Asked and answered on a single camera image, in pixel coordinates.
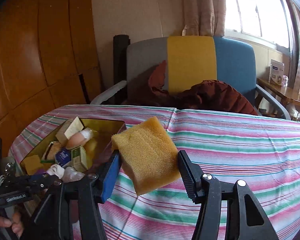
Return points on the white product box on desk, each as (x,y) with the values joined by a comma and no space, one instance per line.
(276,72)

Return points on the window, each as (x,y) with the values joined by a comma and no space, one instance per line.
(264,21)

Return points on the pink makeup sponge bottle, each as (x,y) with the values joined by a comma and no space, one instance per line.
(81,138)

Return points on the beige curtain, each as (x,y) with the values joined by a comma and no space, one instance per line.
(204,18)

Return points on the striped bed sheet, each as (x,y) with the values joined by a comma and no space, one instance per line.
(265,152)

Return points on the dark red jacket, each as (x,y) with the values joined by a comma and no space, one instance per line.
(147,90)

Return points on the clear plastic bag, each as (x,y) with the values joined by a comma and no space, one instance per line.
(70,175)

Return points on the purple packet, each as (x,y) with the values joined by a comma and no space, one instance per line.
(41,173)

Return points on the beige cardboard box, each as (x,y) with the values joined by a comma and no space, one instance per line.
(68,129)

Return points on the person's left hand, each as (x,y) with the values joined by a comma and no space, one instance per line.
(14,223)

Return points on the grey yellow blue chair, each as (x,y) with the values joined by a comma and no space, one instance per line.
(190,60)

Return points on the small white blue carton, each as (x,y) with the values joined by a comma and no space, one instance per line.
(63,158)

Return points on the gold and maroon box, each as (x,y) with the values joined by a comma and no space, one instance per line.
(97,149)

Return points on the green essential oil box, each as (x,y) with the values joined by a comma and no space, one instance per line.
(79,159)

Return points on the wooden desk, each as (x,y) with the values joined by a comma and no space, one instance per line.
(278,97)

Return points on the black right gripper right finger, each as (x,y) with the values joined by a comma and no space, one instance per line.
(192,177)

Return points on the yellow sponge block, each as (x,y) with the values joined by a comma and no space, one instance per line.
(149,156)

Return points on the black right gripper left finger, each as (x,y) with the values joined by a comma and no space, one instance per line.
(105,177)

